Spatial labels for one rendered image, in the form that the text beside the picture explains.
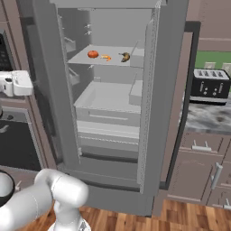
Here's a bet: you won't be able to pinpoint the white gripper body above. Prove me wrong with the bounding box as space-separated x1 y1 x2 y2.
12 70 34 97

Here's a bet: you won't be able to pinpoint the grey fridge shelf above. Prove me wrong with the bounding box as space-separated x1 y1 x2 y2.
67 44 144 69

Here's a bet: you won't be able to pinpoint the orange round squash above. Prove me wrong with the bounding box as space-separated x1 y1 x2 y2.
87 50 100 60

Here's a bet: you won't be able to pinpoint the grey fridge drawer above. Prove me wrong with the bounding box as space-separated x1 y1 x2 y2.
73 80 143 128

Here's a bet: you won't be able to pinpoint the brown spotted banana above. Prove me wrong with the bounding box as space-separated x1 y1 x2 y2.
117 51 132 63

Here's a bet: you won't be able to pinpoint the grey fridge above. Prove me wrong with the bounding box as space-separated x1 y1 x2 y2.
16 0 189 217

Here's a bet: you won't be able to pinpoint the grey fridge door with gasket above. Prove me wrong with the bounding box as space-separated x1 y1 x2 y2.
136 0 189 217

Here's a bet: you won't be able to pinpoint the black fridge surround panel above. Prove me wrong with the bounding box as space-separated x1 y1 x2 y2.
158 21 202 191

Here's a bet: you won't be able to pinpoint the black microwave oven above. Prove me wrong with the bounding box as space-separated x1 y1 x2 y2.
0 28 16 72

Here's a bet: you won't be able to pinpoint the brown drawer front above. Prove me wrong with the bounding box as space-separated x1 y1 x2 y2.
180 131 226 155

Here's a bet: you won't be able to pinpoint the black toaster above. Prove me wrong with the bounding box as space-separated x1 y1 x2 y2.
189 68 231 106

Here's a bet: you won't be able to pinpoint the brown cupboard door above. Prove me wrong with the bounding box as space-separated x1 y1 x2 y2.
167 149 224 203

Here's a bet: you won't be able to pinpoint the beige wall outlet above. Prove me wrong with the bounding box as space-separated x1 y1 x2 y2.
221 61 231 77
204 61 217 70

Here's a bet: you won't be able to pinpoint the silver drawer handle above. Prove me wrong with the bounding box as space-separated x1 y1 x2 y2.
191 139 213 152

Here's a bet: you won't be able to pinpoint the brown wall cupboards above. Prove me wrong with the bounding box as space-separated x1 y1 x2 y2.
185 0 231 52

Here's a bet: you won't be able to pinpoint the silver cupboard door handle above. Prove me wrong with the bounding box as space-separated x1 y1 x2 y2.
210 162 224 190

